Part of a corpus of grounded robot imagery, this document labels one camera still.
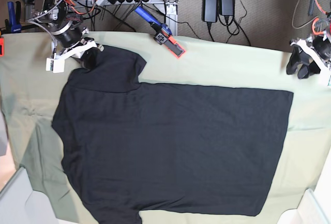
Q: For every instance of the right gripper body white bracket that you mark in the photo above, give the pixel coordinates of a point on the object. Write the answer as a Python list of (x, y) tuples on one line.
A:
[(73, 42)]

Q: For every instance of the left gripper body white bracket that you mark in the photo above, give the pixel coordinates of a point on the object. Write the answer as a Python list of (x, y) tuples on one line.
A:
[(318, 49)]

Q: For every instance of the black T-shirt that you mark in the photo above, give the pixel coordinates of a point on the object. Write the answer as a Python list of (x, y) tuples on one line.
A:
[(131, 146)]

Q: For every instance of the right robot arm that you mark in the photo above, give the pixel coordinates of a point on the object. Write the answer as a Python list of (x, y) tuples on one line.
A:
[(63, 22)]

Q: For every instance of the blue orange bar clamp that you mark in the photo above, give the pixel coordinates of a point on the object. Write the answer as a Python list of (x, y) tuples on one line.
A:
[(163, 34)]

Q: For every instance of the blue clamp at left edge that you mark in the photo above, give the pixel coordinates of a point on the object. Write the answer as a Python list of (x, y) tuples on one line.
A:
[(13, 24)]

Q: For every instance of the black power adapter left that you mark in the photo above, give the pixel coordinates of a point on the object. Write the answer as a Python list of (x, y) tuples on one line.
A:
[(209, 11)]

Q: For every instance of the white bin right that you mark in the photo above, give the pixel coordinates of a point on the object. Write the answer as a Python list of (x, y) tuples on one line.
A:
[(314, 207)]

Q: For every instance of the grey bin left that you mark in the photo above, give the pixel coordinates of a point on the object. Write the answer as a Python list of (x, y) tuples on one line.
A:
[(21, 204)]

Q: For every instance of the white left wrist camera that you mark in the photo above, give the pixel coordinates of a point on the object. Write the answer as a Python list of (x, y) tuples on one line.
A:
[(324, 80)]

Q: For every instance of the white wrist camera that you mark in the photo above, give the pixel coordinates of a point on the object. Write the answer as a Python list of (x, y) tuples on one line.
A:
[(55, 65), (324, 80)]

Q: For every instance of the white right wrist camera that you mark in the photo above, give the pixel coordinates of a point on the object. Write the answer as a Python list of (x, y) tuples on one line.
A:
[(55, 65)]

